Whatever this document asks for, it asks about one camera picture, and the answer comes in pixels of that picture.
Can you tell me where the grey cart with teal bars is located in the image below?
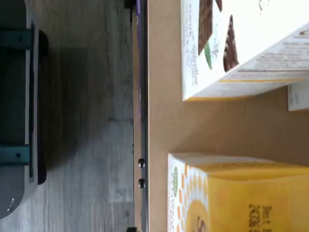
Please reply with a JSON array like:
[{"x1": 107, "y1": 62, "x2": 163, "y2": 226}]
[{"x1": 0, "y1": 0, "x2": 49, "y2": 219}]

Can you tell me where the white chocolate thins box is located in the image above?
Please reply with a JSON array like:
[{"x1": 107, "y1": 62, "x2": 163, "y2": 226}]
[
  {"x1": 288, "y1": 81, "x2": 309, "y2": 112},
  {"x1": 182, "y1": 0, "x2": 309, "y2": 102}
]

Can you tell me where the wooden shelf board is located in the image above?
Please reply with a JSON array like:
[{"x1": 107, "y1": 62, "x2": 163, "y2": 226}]
[{"x1": 147, "y1": 0, "x2": 309, "y2": 232}]

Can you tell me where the black metal shelf frame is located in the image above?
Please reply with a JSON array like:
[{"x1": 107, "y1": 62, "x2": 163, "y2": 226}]
[{"x1": 124, "y1": 0, "x2": 149, "y2": 232}]

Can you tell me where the yellow white almond bar box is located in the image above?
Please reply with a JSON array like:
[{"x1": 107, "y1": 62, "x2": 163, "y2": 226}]
[{"x1": 168, "y1": 152, "x2": 309, "y2": 232}]

